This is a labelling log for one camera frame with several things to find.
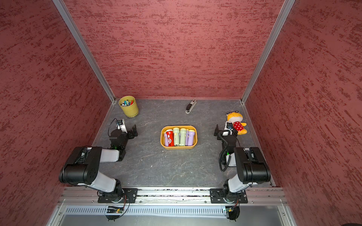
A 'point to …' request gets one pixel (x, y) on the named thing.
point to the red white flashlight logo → (170, 135)
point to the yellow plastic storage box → (164, 128)
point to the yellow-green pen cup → (128, 105)
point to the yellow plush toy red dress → (236, 118)
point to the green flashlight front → (183, 132)
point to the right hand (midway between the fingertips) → (223, 126)
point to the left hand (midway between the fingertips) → (129, 128)
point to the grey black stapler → (190, 106)
